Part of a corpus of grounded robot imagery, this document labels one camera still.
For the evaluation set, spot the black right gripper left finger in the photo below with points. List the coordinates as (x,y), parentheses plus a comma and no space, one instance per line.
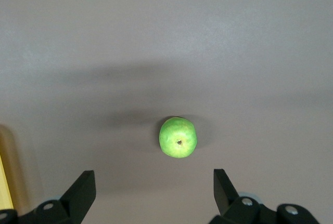
(75,200)

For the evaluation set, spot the brown table cloth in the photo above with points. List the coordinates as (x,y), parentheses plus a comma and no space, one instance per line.
(166,26)

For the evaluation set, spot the green apple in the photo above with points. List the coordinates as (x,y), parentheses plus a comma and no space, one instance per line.
(178,137)

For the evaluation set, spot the yellow plastic tray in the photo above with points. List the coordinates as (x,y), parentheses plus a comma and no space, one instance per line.
(6,172)

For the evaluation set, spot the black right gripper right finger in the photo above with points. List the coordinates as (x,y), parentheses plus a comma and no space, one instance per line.
(234,208)

